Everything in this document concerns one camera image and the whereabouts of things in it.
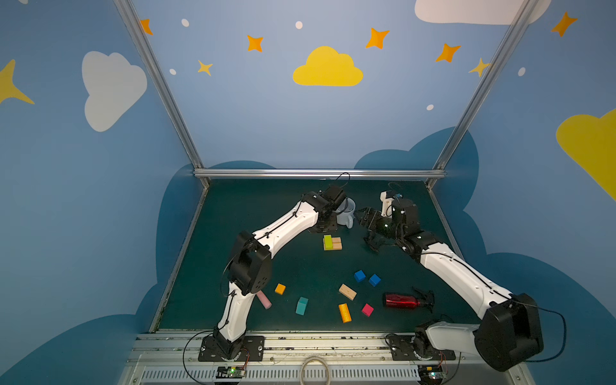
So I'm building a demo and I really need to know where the lime green block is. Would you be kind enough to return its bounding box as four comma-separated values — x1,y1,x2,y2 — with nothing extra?
323,235,334,250

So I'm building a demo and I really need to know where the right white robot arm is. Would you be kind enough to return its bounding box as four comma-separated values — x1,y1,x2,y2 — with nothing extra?
355,197,544,372

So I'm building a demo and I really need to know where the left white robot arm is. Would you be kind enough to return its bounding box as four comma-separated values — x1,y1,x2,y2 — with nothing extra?
213,184,347,359

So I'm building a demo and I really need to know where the tan wood block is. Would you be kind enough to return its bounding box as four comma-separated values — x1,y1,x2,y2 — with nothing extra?
338,284,357,301

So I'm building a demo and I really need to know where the orange yellow block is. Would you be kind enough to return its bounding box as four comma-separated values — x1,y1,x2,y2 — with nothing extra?
338,303,352,323

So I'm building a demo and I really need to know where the teal block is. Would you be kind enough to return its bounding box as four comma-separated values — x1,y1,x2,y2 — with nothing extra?
295,297,309,316

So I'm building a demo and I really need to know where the light blue ceramic mug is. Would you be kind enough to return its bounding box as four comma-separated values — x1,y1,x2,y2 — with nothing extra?
335,197,355,229

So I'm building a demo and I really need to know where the blue cube left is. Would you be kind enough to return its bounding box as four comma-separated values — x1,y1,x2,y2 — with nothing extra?
354,270,366,282

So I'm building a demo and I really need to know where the blue cube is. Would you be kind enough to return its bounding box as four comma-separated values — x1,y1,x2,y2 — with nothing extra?
354,270,366,282
369,274,381,287

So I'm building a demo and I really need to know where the blue cube right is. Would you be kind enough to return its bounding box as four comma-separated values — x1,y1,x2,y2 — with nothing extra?
369,274,381,287

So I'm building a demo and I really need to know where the red spray bottle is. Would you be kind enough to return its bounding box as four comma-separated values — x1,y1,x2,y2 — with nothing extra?
382,287,435,312

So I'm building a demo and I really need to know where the magenta cube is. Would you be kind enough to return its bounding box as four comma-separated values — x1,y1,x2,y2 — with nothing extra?
362,303,374,317

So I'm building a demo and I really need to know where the small orange cube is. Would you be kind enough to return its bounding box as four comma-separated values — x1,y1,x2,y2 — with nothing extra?
275,284,287,295

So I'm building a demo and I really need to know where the purple pink toy spatula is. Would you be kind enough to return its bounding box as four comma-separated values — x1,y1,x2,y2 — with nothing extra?
257,291,272,310

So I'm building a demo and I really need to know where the right green circuit board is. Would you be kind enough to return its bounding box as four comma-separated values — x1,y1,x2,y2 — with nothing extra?
417,366,445,385

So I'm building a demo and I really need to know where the green circuit board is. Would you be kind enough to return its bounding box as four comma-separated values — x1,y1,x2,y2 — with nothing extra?
417,366,445,385
216,366,246,381

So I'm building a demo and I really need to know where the left green circuit board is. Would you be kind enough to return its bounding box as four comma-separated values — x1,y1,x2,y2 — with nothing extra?
216,366,246,381

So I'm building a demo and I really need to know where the aluminium back frame rail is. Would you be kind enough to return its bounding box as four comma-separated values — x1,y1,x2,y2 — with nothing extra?
193,168,446,180

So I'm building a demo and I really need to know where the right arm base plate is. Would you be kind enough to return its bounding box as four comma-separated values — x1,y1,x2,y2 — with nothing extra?
384,333,457,361

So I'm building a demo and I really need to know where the beige cable loop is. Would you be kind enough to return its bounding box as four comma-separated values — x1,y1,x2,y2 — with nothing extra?
299,355,333,385

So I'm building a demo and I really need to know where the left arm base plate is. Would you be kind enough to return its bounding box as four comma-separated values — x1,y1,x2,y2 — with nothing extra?
197,335,265,363

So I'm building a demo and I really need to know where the front aluminium rail base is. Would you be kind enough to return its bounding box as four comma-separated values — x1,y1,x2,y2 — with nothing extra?
119,330,535,384

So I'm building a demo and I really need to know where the aluminium right corner post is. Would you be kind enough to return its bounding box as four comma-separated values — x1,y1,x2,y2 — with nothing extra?
426,0,540,192

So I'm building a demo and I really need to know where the aluminium corner post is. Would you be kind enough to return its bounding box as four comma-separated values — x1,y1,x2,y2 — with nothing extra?
114,0,204,172
426,0,540,192

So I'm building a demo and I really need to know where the aluminium left corner post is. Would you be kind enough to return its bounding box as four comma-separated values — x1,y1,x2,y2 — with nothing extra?
114,0,204,172

